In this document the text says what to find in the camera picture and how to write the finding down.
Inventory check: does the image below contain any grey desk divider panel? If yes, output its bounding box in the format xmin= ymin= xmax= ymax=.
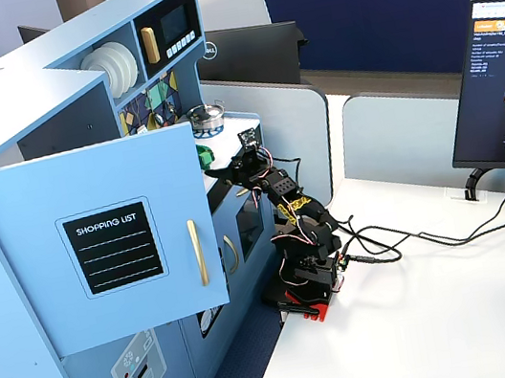
xmin=331 ymin=67 xmax=505 ymax=231
xmin=198 ymin=60 xmax=345 ymax=222

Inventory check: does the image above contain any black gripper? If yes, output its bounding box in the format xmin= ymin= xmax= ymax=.
xmin=200 ymin=145 xmax=279 ymax=195

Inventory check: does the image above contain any straight gold door handle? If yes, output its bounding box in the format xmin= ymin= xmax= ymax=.
xmin=185 ymin=217 xmax=212 ymax=288

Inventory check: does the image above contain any steel toy pot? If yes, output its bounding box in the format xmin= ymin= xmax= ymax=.
xmin=184 ymin=100 xmax=231 ymax=135

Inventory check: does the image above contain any black toy microwave door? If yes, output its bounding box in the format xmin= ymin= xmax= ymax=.
xmin=129 ymin=0 xmax=209 ymax=81

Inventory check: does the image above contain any blue shopping list cabinet door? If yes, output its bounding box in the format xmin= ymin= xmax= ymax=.
xmin=0 ymin=119 xmax=236 ymax=369

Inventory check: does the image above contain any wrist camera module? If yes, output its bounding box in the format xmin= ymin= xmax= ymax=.
xmin=236 ymin=126 xmax=264 ymax=156

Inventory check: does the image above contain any gold microwave handle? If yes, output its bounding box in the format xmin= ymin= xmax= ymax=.
xmin=139 ymin=25 xmax=163 ymax=67

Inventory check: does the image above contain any white plate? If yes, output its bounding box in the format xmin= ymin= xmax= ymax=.
xmin=109 ymin=39 xmax=137 ymax=96
xmin=117 ymin=37 xmax=143 ymax=91
xmin=77 ymin=48 xmax=121 ymax=101
xmin=96 ymin=42 xmax=129 ymax=100

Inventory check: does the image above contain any motor controller board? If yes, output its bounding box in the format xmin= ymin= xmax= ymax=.
xmin=330 ymin=249 xmax=353 ymax=291

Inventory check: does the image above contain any red arm base clamp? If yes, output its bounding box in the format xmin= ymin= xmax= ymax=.
xmin=274 ymin=281 xmax=335 ymax=330

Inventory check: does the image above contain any green lid with cube handle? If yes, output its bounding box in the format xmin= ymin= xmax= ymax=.
xmin=195 ymin=140 xmax=220 ymax=170

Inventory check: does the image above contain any black Dell monitor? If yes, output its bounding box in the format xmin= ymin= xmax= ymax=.
xmin=192 ymin=14 xmax=316 ymax=102

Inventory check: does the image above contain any white desk cable grommet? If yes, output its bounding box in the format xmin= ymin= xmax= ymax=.
xmin=445 ymin=180 xmax=493 ymax=211

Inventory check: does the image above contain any curved gold door handle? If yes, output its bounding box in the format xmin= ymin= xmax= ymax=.
xmin=222 ymin=233 xmax=242 ymax=277

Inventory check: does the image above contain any monitor with lit screen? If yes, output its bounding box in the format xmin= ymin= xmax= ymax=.
xmin=425 ymin=0 xmax=505 ymax=190

